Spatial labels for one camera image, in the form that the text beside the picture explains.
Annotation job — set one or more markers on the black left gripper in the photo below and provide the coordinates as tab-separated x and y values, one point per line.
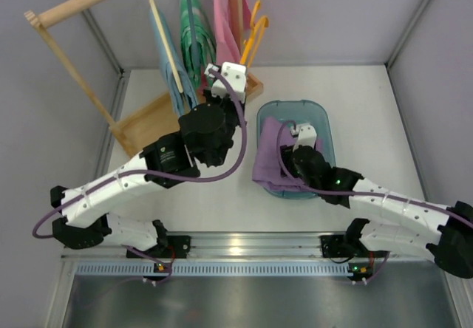
213	97

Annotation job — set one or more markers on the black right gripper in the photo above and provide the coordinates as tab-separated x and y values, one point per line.
287	154

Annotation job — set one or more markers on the purple trousers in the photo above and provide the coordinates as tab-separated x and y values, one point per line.
266	168

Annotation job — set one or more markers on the orange plastic hanger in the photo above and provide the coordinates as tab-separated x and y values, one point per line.
258	26

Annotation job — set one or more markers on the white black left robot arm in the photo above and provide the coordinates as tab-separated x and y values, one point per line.
88	215

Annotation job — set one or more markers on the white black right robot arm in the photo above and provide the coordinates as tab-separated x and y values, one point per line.
383	220

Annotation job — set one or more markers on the green patterned trousers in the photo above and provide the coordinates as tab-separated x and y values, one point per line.
197	41

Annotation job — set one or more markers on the light wooden hanger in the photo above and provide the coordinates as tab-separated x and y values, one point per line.
167	60

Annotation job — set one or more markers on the pink trousers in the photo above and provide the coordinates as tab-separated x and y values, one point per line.
227	49

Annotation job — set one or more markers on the teal plastic bin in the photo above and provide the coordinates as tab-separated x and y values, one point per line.
300	111

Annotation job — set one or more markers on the wooden clothes rack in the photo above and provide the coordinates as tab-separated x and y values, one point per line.
154	119

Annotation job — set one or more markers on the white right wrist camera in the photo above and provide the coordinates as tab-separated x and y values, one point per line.
304	134

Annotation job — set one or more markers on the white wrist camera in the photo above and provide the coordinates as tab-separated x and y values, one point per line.
304	134
235	74

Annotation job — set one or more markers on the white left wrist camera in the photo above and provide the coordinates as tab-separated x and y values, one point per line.
235	74

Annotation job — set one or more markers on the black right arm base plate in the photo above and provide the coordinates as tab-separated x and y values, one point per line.
340	249

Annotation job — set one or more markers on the aluminium mounting rail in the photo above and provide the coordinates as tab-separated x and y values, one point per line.
255	245

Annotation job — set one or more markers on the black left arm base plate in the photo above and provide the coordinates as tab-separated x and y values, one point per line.
172	247

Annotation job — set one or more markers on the white slotted cable duct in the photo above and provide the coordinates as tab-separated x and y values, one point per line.
218	269

